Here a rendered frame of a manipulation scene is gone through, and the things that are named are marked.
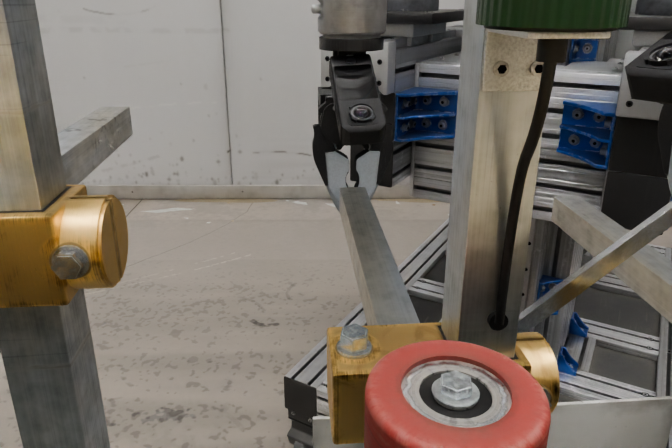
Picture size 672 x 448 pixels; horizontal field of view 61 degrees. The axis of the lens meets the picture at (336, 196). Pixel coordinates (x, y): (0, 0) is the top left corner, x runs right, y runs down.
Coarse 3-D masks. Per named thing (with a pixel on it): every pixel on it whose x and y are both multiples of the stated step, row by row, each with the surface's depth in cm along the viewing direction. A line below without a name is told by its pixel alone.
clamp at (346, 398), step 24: (336, 336) 35; (384, 336) 35; (408, 336) 35; (432, 336) 35; (528, 336) 35; (336, 360) 33; (360, 360) 33; (528, 360) 33; (552, 360) 34; (336, 384) 32; (360, 384) 32; (552, 384) 33; (336, 408) 32; (360, 408) 33; (552, 408) 34; (336, 432) 33; (360, 432) 33
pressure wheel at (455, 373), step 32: (416, 352) 28; (448, 352) 28; (480, 352) 28; (384, 384) 25; (416, 384) 26; (448, 384) 25; (480, 384) 26; (512, 384) 25; (384, 416) 23; (416, 416) 23; (448, 416) 24; (480, 416) 24; (512, 416) 23; (544, 416) 23
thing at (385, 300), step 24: (360, 192) 64; (360, 216) 57; (360, 240) 51; (384, 240) 51; (360, 264) 47; (384, 264) 47; (360, 288) 47; (384, 288) 43; (384, 312) 40; (408, 312) 40
